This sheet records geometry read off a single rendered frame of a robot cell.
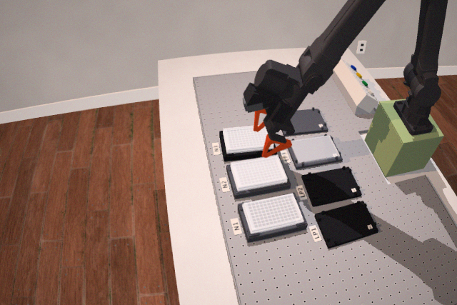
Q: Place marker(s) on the white button panel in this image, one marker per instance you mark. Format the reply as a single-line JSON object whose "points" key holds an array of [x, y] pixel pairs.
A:
{"points": [[354, 89]]}

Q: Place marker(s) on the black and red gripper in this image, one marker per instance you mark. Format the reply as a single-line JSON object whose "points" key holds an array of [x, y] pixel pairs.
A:
{"points": [[272, 127]]}

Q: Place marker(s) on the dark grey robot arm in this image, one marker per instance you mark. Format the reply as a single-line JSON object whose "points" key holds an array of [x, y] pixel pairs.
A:
{"points": [[316, 64]]}

